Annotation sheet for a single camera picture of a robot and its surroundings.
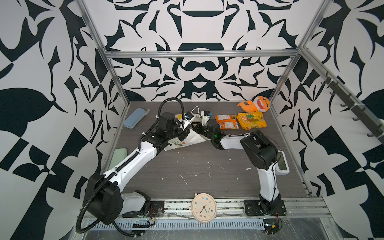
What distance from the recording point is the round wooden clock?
0.71m

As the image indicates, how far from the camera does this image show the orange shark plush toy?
3.62ft

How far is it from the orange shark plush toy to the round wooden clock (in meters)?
0.69
